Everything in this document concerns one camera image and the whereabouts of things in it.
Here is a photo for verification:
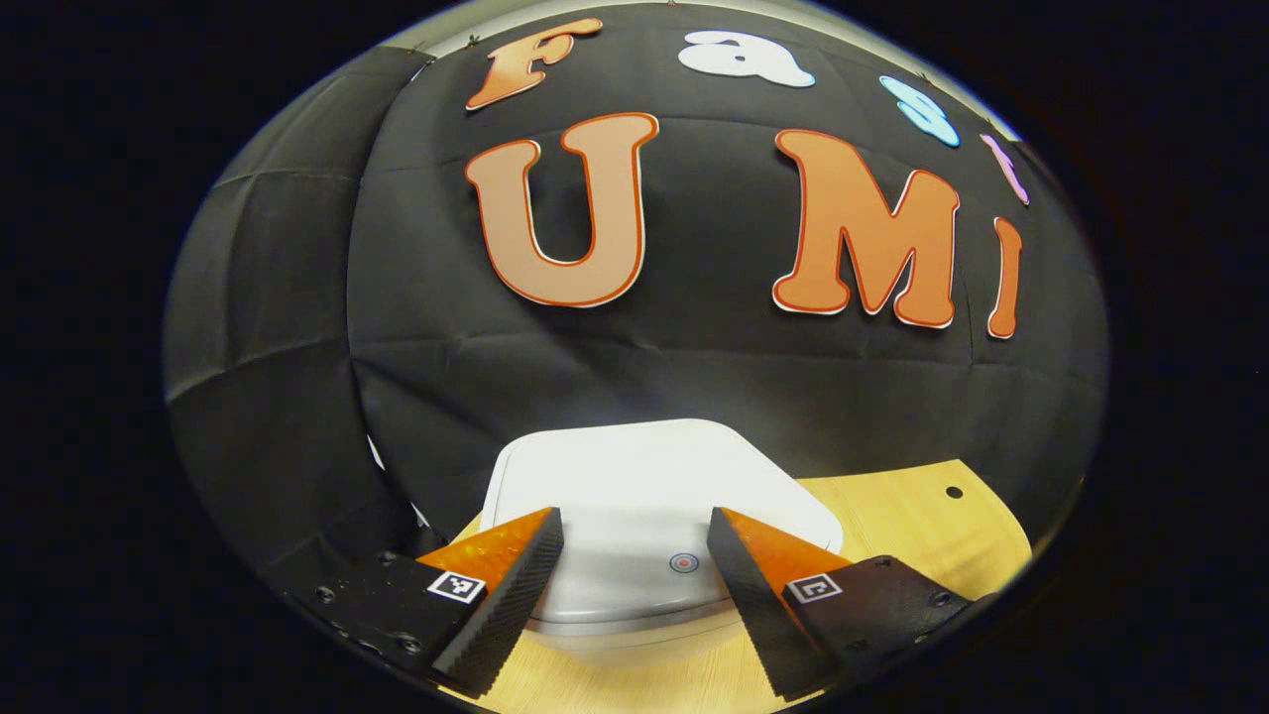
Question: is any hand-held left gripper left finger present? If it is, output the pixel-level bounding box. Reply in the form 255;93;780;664
283;507;566;698

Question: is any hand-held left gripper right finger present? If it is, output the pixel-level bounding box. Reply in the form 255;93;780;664
706;507;978;702

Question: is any white desktop garbage bin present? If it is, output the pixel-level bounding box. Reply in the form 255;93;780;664
479;418;846;655

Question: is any wooden desktop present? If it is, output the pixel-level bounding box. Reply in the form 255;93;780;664
451;458;1034;714

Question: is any black backdrop cloth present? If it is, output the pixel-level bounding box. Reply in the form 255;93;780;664
164;3;1109;596

